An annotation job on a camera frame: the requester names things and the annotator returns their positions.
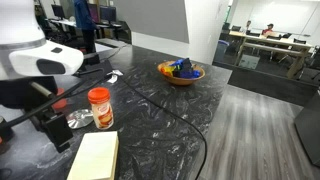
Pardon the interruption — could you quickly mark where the blue toy block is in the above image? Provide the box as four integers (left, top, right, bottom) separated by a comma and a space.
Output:
179, 69, 202, 80
169, 58, 186, 68

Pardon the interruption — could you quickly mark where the black computer monitor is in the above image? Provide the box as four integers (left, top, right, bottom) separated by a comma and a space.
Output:
99, 4, 118, 23
88, 3, 101, 24
51, 3, 66, 19

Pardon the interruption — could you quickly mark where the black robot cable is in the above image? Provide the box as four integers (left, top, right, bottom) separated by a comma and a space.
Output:
0, 79, 88, 132

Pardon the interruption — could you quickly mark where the standing person in blue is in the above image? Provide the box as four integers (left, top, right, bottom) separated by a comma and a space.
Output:
73, 0, 100, 54

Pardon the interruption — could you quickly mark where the seated person white shirt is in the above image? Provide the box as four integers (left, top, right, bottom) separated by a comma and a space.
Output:
244, 20, 253, 34

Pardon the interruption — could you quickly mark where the yellow toy block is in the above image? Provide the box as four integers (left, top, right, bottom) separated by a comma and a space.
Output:
160, 64, 176, 78

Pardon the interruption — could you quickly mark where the white office desk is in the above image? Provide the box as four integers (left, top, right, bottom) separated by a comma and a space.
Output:
48, 18, 79, 34

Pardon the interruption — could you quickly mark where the wooden conference table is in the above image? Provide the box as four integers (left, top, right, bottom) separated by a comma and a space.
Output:
229, 30, 313, 79

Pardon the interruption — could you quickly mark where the seated person red shirt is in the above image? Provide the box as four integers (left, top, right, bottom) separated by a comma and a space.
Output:
261, 23, 275, 36

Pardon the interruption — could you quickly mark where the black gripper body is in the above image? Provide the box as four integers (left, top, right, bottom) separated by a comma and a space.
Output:
0, 75, 60, 110

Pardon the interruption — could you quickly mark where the small orange-capped creamer bottle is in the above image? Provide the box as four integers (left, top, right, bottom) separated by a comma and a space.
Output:
87, 87, 115, 130

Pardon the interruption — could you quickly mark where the black cabinet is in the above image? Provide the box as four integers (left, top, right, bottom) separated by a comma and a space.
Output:
293, 87, 320, 168

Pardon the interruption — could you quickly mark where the black counter cable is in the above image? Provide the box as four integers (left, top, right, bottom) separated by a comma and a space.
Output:
118, 75, 208, 180

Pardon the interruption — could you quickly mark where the blue waste bin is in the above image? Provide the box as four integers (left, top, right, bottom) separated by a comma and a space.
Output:
213, 39, 230, 64

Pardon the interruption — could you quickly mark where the dark grey toy block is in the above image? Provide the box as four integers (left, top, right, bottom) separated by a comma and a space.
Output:
181, 57, 195, 73

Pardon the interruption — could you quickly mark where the dark navy toy block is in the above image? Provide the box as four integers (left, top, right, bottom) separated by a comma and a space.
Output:
172, 68, 188, 79

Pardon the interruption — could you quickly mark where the black standing desk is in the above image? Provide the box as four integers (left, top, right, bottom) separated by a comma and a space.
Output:
94, 21, 123, 40

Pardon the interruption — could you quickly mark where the grey acoustic wall panel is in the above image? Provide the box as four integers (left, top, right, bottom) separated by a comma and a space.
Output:
113, 0, 190, 44

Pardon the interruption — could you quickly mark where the wooden bowl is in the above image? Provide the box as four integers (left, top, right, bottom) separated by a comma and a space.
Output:
157, 60, 206, 87

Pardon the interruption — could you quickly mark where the grey box under table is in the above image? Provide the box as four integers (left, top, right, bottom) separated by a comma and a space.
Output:
239, 53, 261, 70

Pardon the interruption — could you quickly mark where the black counter outlet box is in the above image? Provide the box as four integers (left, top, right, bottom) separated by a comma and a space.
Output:
79, 52, 114, 79

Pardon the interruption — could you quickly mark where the white projection screen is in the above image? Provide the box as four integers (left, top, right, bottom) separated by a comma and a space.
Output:
249, 1, 319, 35

